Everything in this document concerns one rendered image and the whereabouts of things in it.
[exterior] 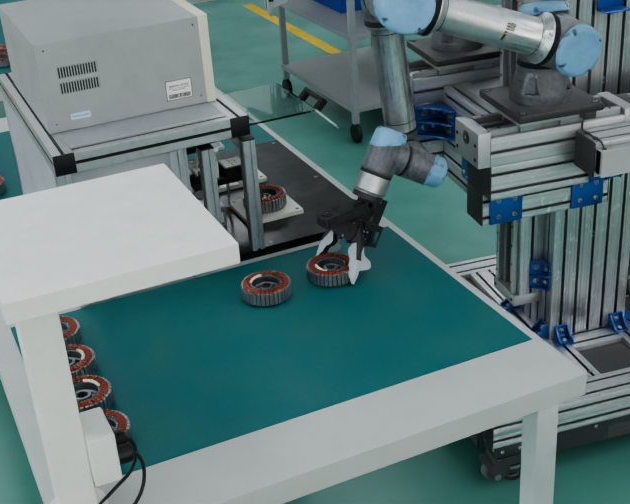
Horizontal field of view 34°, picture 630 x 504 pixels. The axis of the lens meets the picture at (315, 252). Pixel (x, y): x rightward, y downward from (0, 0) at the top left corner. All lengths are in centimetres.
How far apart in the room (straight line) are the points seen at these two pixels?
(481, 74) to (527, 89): 49
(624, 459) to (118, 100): 170
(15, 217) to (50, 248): 15
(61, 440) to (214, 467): 30
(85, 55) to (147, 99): 17
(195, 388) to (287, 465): 31
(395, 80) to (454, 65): 58
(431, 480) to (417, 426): 105
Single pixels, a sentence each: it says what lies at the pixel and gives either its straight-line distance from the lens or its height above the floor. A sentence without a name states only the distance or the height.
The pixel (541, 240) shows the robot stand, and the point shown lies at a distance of 300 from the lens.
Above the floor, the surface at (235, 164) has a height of 92.
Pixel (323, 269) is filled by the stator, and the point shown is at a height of 79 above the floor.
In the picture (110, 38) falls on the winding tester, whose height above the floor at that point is 130.
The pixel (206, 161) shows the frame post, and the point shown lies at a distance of 233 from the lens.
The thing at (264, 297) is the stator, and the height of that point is 78.
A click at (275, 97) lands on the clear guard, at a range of 257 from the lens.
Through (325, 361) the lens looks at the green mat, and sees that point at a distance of 207.
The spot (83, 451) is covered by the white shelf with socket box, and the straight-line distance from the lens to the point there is 171.
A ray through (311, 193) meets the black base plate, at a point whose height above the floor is 77.
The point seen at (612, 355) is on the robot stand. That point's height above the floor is 21.
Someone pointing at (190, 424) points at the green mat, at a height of 75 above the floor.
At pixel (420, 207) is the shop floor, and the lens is 444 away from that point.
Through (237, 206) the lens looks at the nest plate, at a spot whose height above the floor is 78.
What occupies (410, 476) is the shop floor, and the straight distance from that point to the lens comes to 295.
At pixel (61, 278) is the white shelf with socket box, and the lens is 151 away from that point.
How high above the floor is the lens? 189
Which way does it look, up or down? 27 degrees down
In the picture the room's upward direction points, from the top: 4 degrees counter-clockwise
